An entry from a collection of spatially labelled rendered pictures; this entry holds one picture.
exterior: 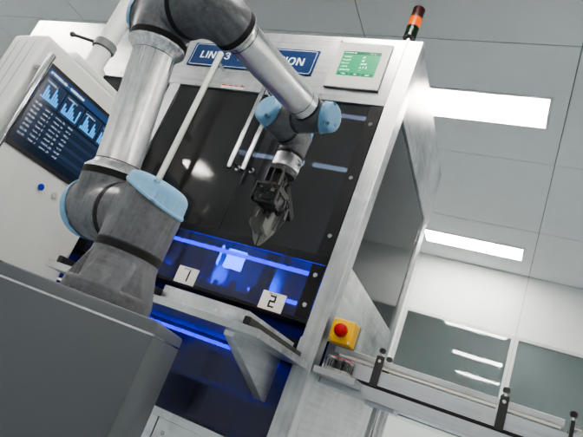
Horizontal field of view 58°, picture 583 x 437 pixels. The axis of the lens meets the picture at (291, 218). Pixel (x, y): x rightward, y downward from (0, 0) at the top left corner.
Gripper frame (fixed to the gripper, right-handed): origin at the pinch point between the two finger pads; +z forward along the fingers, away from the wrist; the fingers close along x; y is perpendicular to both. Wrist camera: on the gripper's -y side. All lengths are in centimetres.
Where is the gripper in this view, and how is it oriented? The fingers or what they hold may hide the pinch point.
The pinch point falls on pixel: (258, 241)
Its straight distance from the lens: 135.8
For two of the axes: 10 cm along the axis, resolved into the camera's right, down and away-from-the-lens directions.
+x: 8.9, 2.0, -4.2
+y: -3.1, -4.3, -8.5
